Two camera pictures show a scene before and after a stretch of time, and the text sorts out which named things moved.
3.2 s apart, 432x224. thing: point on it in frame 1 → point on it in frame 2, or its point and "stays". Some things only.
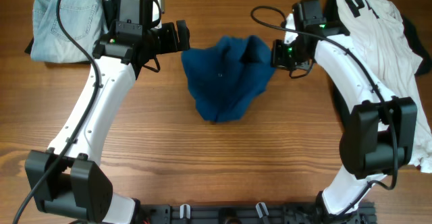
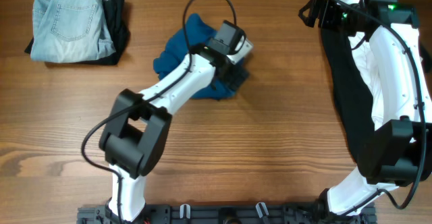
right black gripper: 277,58 → 329,7
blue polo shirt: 225,78 → 176,48
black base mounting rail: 252,214 stays
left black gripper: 171,45 → 233,77
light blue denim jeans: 82,13 stays
